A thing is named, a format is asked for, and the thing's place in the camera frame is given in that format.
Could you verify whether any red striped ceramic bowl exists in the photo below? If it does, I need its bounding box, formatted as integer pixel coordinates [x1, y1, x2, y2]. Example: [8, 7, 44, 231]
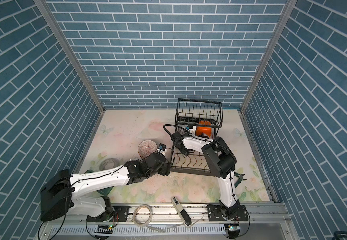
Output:
[138, 140, 158, 159]

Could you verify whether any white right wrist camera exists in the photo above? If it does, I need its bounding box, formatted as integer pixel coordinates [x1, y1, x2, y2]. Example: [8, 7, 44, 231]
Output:
[185, 125, 196, 135]

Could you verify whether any black wire dish rack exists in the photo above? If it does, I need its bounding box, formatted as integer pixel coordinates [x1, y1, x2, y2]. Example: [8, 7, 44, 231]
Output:
[171, 99, 223, 176]

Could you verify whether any coiled clear cable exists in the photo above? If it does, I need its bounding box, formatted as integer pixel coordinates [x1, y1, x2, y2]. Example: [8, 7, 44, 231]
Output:
[132, 204, 153, 226]

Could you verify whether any aluminium corner post left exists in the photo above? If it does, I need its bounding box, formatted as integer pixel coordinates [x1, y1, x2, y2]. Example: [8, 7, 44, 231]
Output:
[34, 0, 105, 113]

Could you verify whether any aluminium corner post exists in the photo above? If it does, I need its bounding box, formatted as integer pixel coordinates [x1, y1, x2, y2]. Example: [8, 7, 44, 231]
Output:
[34, 0, 105, 113]
[240, 0, 297, 113]

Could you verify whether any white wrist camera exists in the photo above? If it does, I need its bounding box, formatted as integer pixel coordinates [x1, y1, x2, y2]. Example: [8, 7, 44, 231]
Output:
[156, 144, 167, 155]
[185, 125, 196, 135]

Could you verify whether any aluminium corner post right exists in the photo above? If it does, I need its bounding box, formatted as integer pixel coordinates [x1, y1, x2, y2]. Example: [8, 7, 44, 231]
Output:
[240, 0, 297, 113]

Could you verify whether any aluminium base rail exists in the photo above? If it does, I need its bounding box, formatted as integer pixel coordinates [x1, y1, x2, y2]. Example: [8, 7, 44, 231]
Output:
[35, 203, 297, 240]

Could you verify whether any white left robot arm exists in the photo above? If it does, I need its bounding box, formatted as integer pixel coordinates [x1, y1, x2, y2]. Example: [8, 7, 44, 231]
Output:
[40, 153, 172, 222]

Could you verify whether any orange plastic bowl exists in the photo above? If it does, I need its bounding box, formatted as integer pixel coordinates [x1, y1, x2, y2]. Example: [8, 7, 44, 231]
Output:
[195, 121, 212, 138]

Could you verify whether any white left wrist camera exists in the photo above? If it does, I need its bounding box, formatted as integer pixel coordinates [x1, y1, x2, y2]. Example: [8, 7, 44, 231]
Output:
[156, 144, 167, 155]

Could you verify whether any dark green sponge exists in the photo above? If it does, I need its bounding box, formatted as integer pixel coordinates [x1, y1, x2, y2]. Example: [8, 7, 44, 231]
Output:
[85, 170, 114, 196]

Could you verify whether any black silver handheld scanner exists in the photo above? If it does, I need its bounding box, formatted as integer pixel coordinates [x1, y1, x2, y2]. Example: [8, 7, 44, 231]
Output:
[171, 197, 192, 227]

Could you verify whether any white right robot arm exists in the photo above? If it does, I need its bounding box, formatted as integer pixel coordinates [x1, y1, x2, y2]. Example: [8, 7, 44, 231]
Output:
[170, 132, 249, 221]

